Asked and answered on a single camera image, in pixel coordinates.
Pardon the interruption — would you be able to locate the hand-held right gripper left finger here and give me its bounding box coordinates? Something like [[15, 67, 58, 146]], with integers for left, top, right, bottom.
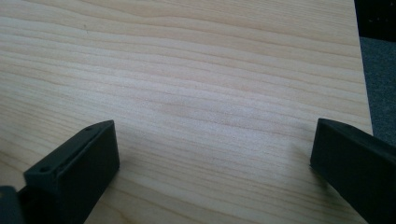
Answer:
[[18, 119, 120, 224]]

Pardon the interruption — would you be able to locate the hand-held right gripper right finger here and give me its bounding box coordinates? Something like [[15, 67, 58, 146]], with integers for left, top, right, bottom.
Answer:
[[309, 118, 396, 224]]

